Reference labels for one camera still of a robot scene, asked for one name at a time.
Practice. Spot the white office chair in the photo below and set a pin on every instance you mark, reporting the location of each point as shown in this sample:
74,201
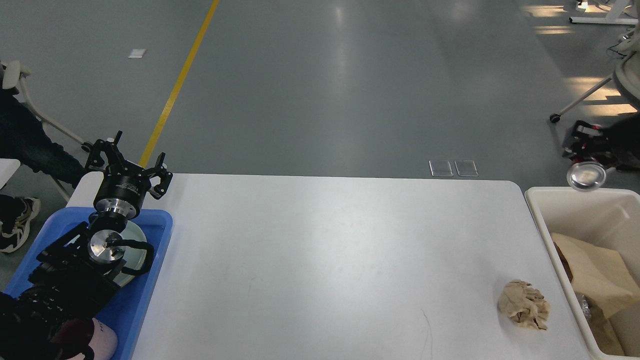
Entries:
625,76

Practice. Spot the pink mug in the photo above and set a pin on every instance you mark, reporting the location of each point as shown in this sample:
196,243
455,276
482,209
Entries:
77,335

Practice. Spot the brown paper bag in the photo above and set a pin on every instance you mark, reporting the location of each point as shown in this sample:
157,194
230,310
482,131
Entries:
598,273

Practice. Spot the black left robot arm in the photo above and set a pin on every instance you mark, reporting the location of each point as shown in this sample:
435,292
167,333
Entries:
75,277

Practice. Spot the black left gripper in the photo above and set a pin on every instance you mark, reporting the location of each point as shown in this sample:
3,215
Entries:
123,188

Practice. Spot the seated person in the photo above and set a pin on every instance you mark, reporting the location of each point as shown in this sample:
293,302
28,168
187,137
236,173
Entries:
23,138

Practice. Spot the crushed red can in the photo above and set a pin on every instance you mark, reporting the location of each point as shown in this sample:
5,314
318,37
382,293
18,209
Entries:
585,176

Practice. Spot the clear floor plate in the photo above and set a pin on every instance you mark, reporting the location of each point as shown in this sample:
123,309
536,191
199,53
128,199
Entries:
440,168
466,168

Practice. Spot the clear floor plate left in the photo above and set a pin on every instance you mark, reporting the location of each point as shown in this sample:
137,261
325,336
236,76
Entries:
440,168

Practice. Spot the aluminium foil tray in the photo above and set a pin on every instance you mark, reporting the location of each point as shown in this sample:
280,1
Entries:
585,305

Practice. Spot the blue plastic tray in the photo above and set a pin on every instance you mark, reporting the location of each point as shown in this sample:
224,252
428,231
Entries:
125,313

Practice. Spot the clear floor plate right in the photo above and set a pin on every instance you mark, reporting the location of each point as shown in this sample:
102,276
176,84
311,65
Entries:
466,168

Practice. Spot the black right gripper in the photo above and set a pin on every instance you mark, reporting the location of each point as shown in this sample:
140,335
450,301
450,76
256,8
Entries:
620,149

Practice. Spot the beige plastic bin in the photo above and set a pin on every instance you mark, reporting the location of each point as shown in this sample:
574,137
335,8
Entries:
606,217

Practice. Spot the brown paper ball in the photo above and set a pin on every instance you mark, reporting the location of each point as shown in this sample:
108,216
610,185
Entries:
524,305

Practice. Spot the brown paper in bin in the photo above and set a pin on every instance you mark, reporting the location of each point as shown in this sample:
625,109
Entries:
603,333

